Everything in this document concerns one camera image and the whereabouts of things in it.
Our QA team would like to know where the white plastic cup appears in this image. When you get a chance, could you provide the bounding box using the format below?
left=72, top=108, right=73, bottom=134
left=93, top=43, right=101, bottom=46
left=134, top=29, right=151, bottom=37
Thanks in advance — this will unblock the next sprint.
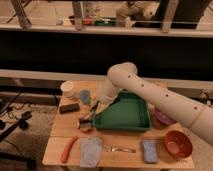
left=60, top=81, right=74, bottom=98

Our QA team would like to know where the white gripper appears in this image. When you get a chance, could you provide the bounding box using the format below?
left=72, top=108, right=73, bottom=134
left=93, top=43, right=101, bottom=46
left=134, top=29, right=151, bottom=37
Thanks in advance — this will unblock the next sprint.
left=80, top=96, right=116, bottom=124

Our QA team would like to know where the orange bowl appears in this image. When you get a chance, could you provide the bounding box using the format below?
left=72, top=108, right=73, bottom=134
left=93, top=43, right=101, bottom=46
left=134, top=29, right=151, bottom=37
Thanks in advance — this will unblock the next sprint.
left=164, top=130, right=193, bottom=159

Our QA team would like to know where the blue small cup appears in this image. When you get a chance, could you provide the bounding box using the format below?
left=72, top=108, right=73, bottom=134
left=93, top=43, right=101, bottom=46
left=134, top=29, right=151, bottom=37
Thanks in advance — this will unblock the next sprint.
left=79, top=90, right=90, bottom=105

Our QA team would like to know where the grey folded cloth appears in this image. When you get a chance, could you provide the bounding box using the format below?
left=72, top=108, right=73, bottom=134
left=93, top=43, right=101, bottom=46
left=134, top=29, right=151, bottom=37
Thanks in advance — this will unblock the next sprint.
left=80, top=137, right=102, bottom=168

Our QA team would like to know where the silver fork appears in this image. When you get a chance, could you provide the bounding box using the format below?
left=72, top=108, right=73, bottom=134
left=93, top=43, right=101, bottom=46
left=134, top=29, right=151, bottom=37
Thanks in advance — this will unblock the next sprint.
left=104, top=146, right=136, bottom=153

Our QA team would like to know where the purple bowl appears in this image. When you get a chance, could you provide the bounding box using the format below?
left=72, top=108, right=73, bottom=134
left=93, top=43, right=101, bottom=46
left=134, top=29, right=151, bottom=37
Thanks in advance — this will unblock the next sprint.
left=154, top=108, right=176, bottom=125

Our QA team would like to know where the green plastic tray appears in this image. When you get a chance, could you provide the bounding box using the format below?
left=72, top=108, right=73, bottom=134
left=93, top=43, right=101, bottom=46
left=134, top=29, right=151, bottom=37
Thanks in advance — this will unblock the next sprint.
left=92, top=91, right=152, bottom=132

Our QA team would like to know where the blue sponge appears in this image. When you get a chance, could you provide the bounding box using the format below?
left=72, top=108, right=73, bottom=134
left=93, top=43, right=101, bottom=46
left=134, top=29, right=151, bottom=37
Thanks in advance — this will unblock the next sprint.
left=142, top=140, right=157, bottom=164

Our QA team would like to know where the orange carrot toy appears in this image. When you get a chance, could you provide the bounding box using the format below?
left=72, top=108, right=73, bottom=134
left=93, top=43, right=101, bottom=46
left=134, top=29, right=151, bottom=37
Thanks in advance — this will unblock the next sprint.
left=60, top=137, right=78, bottom=163

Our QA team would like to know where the yellow round fruit toy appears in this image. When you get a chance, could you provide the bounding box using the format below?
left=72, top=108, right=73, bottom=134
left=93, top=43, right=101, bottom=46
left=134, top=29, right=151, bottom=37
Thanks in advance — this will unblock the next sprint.
left=78, top=120, right=93, bottom=133

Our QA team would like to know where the dark brown block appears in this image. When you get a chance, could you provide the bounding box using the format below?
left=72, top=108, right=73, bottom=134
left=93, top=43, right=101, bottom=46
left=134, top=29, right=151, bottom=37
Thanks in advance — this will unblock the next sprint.
left=59, top=103, right=80, bottom=114

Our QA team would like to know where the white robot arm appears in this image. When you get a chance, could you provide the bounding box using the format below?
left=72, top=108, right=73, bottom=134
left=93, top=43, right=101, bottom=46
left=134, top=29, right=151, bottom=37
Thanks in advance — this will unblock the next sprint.
left=91, top=62, right=213, bottom=146

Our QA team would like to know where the black tripod stand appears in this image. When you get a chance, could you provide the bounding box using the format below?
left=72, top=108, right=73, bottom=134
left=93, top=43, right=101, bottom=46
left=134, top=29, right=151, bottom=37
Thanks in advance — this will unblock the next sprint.
left=0, top=111, right=36, bottom=169

